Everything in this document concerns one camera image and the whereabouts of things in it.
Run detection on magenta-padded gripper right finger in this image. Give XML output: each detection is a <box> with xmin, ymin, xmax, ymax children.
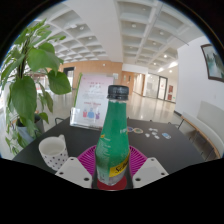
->
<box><xmin>127</xmin><ymin>145</ymin><xmax>169</xmax><ymax>189</ymax></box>

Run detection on green plastic drink bottle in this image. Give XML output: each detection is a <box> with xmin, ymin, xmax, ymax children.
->
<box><xmin>94</xmin><ymin>84</ymin><xmax>132</xmax><ymax>188</ymax></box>

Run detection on white dotted cup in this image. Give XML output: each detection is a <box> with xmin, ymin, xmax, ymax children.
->
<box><xmin>38</xmin><ymin>134</ymin><xmax>70</xmax><ymax>172</ymax></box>

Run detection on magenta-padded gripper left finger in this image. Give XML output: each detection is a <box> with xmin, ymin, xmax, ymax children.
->
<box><xmin>54</xmin><ymin>145</ymin><xmax>101</xmax><ymax>190</ymax></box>

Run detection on green leafy potted plant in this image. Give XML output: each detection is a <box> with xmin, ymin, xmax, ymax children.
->
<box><xmin>0</xmin><ymin>19</ymin><xmax>73</xmax><ymax>156</ymax></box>

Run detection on recessed ceiling lights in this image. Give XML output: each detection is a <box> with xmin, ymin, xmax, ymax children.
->
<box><xmin>76</xmin><ymin>19</ymin><xmax>178</xmax><ymax>68</ymax></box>

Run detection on white long bench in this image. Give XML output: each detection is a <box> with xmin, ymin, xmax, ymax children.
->
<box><xmin>179</xmin><ymin>99</ymin><xmax>224</xmax><ymax>160</ymax></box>

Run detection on dark framed wall picture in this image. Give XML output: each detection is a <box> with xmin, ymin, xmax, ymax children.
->
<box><xmin>200</xmin><ymin>43</ymin><xmax>224</xmax><ymax>84</ymax></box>

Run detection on clear acrylic sign stand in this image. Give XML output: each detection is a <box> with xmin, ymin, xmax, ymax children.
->
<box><xmin>69</xmin><ymin>72</ymin><xmax>115</xmax><ymax>130</ymax></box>

